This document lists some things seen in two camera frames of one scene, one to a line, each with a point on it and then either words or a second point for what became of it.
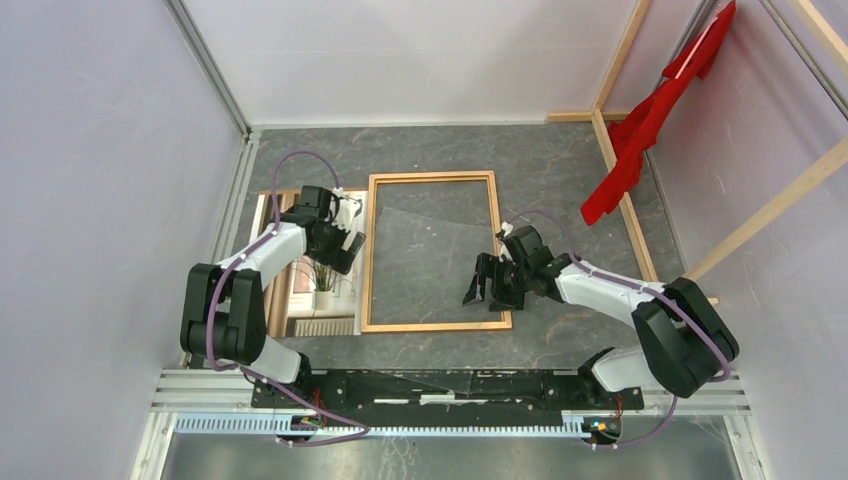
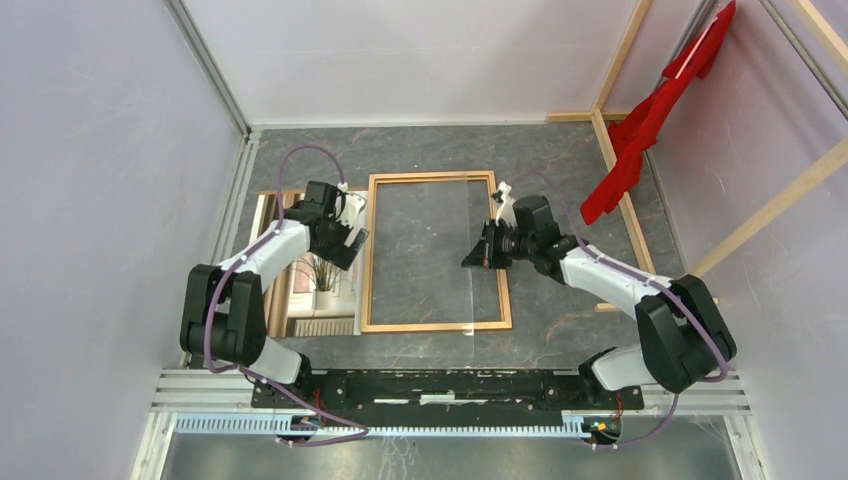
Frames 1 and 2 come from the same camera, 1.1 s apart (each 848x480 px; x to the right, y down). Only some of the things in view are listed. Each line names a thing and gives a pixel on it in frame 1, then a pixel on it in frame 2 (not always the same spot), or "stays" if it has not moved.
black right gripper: (489, 266) to (485, 252)
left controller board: (307, 422) stays
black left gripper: (339, 259) stays
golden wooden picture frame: (366, 325) stays
